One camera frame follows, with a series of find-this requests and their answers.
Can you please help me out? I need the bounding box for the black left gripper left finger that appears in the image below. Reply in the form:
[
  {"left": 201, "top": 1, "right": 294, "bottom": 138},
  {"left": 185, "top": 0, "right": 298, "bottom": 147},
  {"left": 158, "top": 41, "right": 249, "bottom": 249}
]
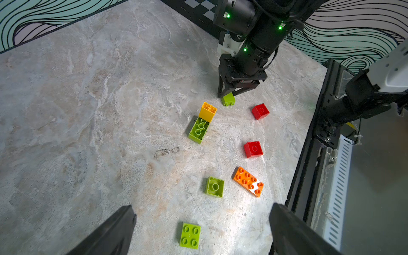
[{"left": 67, "top": 205, "right": 137, "bottom": 255}]

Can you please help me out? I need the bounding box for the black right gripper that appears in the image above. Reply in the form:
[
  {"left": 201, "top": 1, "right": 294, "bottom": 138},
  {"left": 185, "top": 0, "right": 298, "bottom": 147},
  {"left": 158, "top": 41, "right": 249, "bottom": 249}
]
[{"left": 217, "top": 54, "right": 268, "bottom": 98}]

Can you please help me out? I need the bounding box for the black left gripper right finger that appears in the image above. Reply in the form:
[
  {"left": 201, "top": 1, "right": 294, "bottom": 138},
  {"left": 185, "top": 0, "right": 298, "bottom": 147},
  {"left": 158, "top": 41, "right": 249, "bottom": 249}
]
[{"left": 269, "top": 203, "right": 340, "bottom": 255}]

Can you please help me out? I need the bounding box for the green square lego brick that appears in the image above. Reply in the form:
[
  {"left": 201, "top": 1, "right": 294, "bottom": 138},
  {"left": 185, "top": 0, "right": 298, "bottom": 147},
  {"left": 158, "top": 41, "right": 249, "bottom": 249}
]
[{"left": 222, "top": 92, "right": 235, "bottom": 106}]

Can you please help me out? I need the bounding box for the yellow lego brick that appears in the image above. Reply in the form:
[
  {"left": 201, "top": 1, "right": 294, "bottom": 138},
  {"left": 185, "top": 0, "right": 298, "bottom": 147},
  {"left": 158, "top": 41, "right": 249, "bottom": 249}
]
[{"left": 199, "top": 102, "right": 217, "bottom": 123}]

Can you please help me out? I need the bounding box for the long green lego brick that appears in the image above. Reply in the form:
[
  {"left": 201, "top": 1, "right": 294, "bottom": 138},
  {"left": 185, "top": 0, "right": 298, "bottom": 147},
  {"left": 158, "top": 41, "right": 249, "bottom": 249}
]
[{"left": 188, "top": 118, "right": 210, "bottom": 144}]

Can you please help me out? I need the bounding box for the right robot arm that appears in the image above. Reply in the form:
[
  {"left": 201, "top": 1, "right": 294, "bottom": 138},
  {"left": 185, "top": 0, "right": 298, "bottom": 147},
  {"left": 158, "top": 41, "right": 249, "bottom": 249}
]
[{"left": 214, "top": 1, "right": 324, "bottom": 98}]

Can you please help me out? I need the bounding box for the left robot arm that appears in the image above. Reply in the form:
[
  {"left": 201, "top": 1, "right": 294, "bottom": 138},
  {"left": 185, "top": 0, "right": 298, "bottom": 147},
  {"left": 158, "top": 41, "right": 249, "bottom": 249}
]
[{"left": 269, "top": 42, "right": 408, "bottom": 255}]

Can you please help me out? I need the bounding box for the red lego brick right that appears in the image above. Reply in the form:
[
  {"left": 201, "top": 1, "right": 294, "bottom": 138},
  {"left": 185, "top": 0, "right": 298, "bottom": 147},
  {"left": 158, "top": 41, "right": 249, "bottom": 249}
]
[{"left": 251, "top": 104, "right": 270, "bottom": 120}]

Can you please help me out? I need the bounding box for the red lego brick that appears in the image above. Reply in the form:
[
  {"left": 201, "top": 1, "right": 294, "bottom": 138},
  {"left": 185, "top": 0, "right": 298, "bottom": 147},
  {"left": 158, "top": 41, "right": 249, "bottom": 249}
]
[
  {"left": 251, "top": 104, "right": 270, "bottom": 120},
  {"left": 244, "top": 141, "right": 264, "bottom": 158}
]

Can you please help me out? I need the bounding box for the orange long lego brick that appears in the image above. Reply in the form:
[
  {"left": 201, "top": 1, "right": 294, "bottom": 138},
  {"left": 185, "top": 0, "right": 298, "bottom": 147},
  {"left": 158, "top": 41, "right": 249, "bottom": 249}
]
[{"left": 233, "top": 167, "right": 265, "bottom": 198}]

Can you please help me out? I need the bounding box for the red lego brick left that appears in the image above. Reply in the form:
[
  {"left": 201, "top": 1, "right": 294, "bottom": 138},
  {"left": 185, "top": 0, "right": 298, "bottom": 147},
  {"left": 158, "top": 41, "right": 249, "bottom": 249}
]
[{"left": 244, "top": 141, "right": 264, "bottom": 158}]

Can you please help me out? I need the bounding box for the small green studded lego brick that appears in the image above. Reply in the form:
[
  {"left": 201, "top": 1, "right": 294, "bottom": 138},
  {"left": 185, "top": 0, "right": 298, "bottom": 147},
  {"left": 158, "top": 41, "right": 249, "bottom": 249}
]
[{"left": 180, "top": 223, "right": 201, "bottom": 250}]

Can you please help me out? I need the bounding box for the green hollow lego brick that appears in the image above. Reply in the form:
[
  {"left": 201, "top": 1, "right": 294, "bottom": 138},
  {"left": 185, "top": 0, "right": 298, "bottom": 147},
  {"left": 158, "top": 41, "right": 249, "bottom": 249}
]
[{"left": 205, "top": 176, "right": 225, "bottom": 198}]

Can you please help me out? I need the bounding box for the black checkerboard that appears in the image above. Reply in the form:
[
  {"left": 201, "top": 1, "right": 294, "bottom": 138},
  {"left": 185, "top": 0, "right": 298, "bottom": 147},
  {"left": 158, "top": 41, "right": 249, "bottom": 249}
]
[{"left": 161, "top": 0, "right": 225, "bottom": 39}]

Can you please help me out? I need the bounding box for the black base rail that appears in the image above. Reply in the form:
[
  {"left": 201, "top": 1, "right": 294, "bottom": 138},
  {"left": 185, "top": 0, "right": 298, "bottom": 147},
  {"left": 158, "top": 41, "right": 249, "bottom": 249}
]
[{"left": 285, "top": 58, "right": 354, "bottom": 226}]

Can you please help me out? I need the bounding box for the white slotted cable duct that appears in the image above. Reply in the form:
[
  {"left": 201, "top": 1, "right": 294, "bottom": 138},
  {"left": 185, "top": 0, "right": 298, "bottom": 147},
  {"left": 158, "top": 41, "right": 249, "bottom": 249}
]
[{"left": 323, "top": 135, "right": 353, "bottom": 251}]

